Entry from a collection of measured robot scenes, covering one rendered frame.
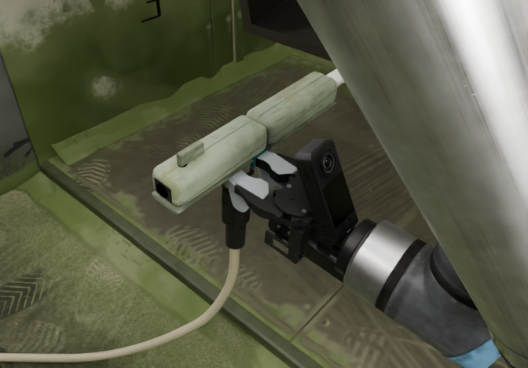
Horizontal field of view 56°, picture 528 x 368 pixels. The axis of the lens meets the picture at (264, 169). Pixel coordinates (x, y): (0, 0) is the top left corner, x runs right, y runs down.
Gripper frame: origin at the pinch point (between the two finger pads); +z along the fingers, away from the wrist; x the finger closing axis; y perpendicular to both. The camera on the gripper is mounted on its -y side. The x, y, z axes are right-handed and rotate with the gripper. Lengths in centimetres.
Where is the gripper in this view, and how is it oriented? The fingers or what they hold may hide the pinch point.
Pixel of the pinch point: (233, 156)
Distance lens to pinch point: 64.3
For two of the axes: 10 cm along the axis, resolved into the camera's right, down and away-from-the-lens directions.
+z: -7.7, -4.8, 4.3
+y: -0.6, 7.2, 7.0
